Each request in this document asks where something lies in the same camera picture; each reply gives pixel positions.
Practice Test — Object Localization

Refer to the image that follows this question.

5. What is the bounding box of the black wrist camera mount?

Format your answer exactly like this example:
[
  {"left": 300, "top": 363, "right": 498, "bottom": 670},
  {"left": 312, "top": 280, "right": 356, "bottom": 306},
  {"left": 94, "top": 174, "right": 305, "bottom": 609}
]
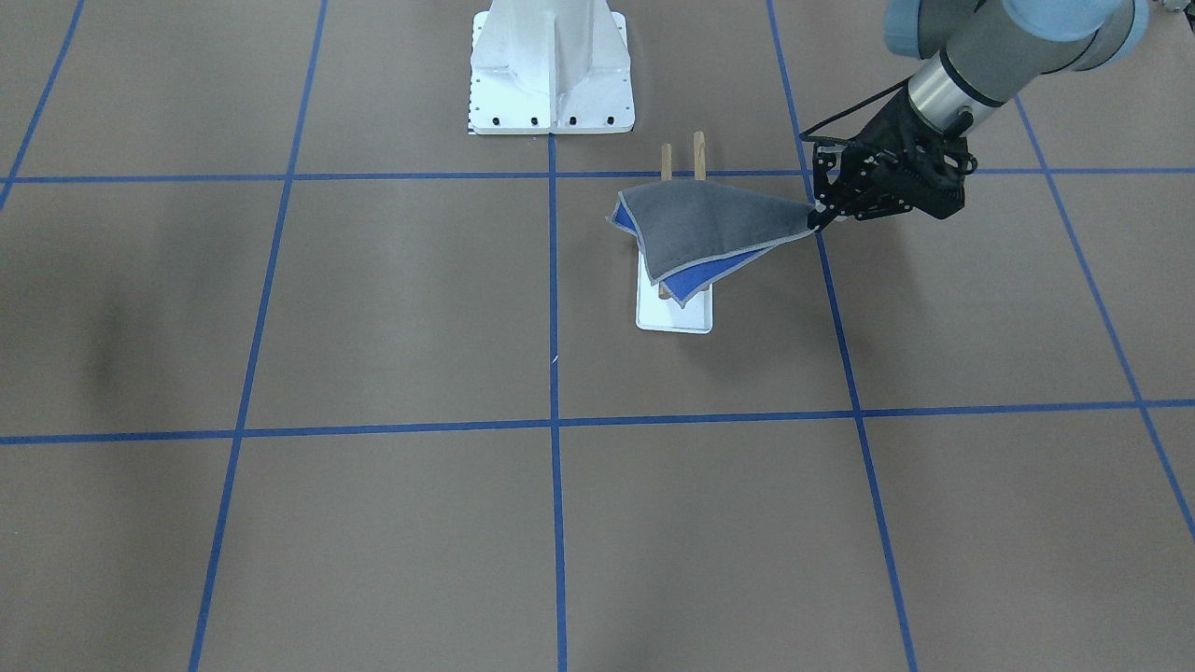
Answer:
[{"left": 885, "top": 133, "right": 978, "bottom": 220}]

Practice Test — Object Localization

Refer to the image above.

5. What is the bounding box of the blue and grey towel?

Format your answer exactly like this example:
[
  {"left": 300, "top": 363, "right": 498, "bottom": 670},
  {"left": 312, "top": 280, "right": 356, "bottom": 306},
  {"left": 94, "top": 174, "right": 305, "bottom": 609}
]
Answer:
[{"left": 609, "top": 181, "right": 814, "bottom": 307}]

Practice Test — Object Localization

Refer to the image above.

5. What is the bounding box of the white wooden towel rack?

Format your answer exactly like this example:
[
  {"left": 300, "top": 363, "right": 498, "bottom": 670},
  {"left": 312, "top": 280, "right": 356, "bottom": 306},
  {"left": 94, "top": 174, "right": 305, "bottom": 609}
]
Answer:
[{"left": 635, "top": 132, "right": 713, "bottom": 335}]

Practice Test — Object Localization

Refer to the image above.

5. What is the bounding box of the white camera pedestal column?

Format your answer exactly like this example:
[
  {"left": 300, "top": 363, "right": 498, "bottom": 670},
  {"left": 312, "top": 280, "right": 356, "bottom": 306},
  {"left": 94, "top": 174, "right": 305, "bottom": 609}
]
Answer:
[{"left": 467, "top": 1, "right": 636, "bottom": 135}]

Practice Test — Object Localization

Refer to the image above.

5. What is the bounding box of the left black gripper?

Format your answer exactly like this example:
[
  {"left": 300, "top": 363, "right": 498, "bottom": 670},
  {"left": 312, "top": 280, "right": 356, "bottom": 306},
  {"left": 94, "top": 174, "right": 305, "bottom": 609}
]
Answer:
[{"left": 810, "top": 86, "right": 944, "bottom": 231}]

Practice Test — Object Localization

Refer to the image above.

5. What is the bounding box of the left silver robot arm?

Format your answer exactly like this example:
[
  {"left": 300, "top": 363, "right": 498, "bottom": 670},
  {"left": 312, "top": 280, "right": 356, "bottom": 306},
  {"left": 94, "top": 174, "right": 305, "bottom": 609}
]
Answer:
[{"left": 801, "top": 1, "right": 1150, "bottom": 232}]

